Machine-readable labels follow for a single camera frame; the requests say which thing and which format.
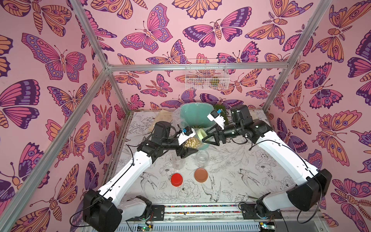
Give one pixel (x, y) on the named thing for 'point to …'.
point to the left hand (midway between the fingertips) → (194, 141)
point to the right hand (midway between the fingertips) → (206, 135)
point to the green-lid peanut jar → (195, 142)
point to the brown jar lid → (201, 175)
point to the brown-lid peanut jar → (202, 158)
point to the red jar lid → (177, 179)
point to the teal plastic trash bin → (196, 114)
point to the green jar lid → (201, 134)
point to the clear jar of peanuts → (178, 163)
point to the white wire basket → (208, 74)
